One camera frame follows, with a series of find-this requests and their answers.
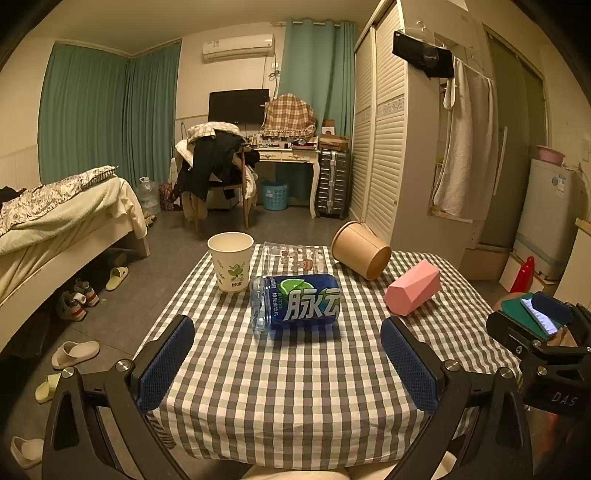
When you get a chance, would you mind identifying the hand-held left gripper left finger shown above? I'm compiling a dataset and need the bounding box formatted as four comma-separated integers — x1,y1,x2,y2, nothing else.
42,315,195,480

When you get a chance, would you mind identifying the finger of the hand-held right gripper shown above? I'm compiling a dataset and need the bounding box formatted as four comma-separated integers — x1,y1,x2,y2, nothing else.
531,292,575,326

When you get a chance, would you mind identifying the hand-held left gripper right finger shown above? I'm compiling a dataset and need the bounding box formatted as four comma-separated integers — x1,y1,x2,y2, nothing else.
381,316,550,480

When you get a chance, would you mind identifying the blue labelled water bottle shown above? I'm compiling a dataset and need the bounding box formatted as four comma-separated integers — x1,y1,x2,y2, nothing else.
249,273,342,332

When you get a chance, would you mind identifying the white paper cup green print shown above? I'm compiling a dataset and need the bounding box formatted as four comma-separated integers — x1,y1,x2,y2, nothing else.
207,232,254,294

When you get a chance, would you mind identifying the brown paper cup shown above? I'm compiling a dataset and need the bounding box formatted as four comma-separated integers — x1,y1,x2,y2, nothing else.
331,221,392,281

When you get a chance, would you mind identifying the clear glass cup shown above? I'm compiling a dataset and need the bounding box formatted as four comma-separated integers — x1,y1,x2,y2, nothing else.
261,242,327,277

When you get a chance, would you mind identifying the green book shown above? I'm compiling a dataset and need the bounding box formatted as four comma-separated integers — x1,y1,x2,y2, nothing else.
501,299,561,342

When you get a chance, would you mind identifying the red plastic bottle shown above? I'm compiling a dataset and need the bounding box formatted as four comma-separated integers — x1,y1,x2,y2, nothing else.
509,257,535,294

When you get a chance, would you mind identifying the pink hexagonal box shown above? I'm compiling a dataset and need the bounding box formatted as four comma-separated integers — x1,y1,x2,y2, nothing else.
386,259,442,317

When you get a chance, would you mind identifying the white washing machine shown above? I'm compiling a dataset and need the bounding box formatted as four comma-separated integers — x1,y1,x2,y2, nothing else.
512,158,583,280

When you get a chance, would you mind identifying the beige slipper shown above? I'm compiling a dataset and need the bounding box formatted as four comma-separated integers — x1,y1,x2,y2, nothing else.
51,341,101,371

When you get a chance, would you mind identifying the yellow-green slipper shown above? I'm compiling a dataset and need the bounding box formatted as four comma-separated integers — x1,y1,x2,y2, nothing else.
105,266,130,292
35,373,63,404

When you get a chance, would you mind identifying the grey sneaker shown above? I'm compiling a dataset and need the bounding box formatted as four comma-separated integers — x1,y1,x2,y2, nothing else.
74,279,100,307
56,293,88,322

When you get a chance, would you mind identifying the grey checkered tablecloth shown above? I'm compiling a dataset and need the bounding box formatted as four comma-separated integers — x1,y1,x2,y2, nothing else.
141,244,525,463

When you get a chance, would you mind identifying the white slipper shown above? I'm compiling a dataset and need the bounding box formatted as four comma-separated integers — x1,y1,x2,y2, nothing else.
10,436,44,470

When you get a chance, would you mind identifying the bed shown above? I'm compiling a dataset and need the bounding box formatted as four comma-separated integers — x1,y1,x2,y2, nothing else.
0,166,151,352

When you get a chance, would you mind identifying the clear water jug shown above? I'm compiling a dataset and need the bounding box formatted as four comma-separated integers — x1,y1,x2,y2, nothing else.
137,176,161,217

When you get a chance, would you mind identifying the glass door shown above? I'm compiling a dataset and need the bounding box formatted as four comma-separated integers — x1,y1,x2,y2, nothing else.
478,23,550,252

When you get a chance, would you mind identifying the wooden chair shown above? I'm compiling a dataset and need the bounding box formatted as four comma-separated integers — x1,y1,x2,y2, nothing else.
191,147,252,234

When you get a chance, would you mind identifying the white towel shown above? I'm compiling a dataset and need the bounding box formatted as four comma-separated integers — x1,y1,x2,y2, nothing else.
433,56,500,221

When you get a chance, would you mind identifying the silver suitcase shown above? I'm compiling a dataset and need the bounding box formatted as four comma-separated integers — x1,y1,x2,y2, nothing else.
315,148,351,220

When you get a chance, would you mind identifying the blue laundry basket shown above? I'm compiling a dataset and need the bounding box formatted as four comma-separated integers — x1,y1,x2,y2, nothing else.
261,180,290,212

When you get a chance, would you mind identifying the patterned grey blanket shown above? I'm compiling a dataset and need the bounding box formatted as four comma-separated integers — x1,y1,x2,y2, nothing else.
0,166,118,236

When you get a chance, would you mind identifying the chair with clothes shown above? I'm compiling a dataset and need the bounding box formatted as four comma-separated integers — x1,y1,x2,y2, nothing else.
173,122,262,220

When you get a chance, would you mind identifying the white dressing desk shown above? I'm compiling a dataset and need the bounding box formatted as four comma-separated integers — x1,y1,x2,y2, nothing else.
252,136,321,219

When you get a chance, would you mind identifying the white slatted wardrobe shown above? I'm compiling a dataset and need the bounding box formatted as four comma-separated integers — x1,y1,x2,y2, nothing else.
348,0,455,252

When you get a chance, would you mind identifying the green window curtain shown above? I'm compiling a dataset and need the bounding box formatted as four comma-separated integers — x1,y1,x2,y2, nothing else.
39,41,182,186
278,18,357,139

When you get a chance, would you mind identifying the black television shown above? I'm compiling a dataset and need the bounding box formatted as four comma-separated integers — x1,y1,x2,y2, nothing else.
208,89,270,125

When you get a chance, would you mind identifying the plaid cloth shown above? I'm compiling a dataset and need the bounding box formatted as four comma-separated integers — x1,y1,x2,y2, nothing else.
261,93,319,139

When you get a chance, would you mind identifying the black hanging bag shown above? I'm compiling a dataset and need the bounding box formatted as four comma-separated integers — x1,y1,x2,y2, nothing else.
393,30,455,79

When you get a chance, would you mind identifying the white air conditioner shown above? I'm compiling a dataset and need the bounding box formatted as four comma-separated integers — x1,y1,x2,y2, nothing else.
201,34,276,64

